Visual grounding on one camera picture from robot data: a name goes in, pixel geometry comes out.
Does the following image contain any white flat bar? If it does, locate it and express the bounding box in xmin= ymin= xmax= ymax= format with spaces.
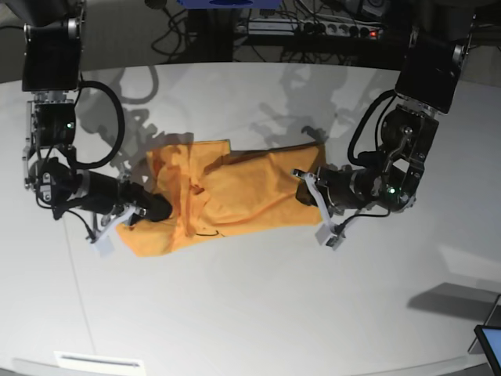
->
xmin=54 ymin=351 xmax=145 ymax=374

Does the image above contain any white power strip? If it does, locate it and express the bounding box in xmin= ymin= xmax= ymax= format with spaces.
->
xmin=236 ymin=18 xmax=384 ymax=41

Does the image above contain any tablet screen on stand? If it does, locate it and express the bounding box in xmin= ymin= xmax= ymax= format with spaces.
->
xmin=468 ymin=295 xmax=500 ymax=375

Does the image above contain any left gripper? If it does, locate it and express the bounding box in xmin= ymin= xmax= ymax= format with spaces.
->
xmin=291 ymin=166 xmax=372 ymax=231

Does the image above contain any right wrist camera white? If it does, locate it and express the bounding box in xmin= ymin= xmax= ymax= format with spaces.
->
xmin=90 ymin=237 xmax=114 ymax=258

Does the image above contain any yellow T-shirt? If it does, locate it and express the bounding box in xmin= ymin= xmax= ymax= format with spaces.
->
xmin=116 ymin=140 xmax=326 ymax=257

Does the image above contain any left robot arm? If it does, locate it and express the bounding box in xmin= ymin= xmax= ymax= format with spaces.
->
xmin=292 ymin=1 xmax=479 ymax=240

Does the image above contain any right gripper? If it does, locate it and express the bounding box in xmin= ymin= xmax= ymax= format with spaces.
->
xmin=77 ymin=172 xmax=172 ymax=241

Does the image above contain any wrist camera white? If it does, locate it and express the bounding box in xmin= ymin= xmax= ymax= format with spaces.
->
xmin=90 ymin=237 xmax=114 ymax=258
xmin=315 ymin=224 xmax=345 ymax=251

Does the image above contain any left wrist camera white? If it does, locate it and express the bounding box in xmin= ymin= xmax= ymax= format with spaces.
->
xmin=315 ymin=224 xmax=345 ymax=251

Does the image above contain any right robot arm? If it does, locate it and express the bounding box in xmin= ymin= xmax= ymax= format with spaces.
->
xmin=11 ymin=1 xmax=172 ymax=243

